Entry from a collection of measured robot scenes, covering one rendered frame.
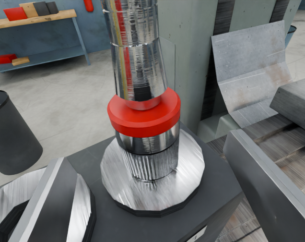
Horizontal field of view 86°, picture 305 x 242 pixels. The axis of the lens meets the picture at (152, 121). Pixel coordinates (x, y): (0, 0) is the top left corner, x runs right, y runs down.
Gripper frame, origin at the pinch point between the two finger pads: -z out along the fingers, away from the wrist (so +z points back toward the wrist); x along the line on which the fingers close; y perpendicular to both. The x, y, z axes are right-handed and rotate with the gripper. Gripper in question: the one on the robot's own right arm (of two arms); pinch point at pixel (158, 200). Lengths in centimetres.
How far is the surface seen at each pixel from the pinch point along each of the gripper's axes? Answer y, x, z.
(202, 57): 14, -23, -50
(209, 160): 4.9, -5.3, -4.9
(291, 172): 23.5, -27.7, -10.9
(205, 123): 43, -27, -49
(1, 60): 85, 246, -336
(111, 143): 3.6, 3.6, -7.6
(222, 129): 36, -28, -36
